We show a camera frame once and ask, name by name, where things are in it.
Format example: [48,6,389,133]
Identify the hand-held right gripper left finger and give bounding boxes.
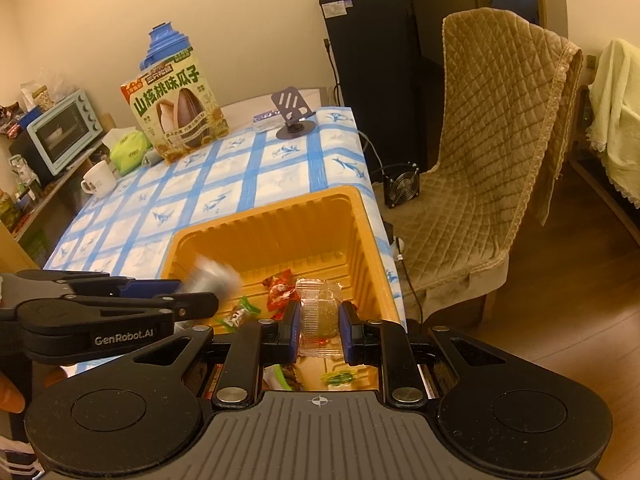
[130,300,302,407]

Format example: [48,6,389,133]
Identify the yellow cloth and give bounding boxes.
[587,38,640,209]

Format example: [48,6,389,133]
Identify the dark phone stand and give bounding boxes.
[271,87,319,140]

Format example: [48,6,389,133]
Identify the dark snack packet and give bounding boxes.
[181,254,242,307]

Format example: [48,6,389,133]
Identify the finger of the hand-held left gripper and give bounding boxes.
[159,290,220,324]
[64,271,183,297]

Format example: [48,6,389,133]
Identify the light blue toaster oven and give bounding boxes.
[25,88,104,176]

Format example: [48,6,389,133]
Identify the dark red printed packet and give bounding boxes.
[264,269,294,312]

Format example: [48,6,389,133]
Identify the black cabinet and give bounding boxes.
[318,0,429,177]

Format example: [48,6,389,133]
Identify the striped clothing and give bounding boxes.
[0,434,44,480]

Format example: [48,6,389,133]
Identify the white mug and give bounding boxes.
[80,160,117,197]

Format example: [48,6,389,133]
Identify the dark snack bag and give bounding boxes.
[0,104,28,137]

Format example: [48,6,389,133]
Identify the black fan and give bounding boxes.
[382,162,420,209]

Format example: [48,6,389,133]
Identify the orange plastic tray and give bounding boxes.
[160,184,404,392]

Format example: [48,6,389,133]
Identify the sunflower seed bag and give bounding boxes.
[119,48,230,164]

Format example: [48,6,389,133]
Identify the blue kettle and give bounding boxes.
[139,20,190,69]

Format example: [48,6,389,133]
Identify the person's left hand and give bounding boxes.
[0,373,27,414]

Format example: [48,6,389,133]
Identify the green brown candy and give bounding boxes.
[221,295,261,329]

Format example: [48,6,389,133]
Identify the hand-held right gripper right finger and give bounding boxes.
[339,301,506,407]

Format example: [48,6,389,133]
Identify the black power cable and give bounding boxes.
[323,38,347,112]

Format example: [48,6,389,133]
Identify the wooden shelf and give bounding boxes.
[0,157,108,271]

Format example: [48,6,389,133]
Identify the clear packet with brown cube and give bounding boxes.
[294,277,347,357]

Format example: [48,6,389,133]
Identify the green tissue pack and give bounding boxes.
[108,128,154,176]

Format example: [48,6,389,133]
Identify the chair with quilted cover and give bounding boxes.
[382,9,584,322]

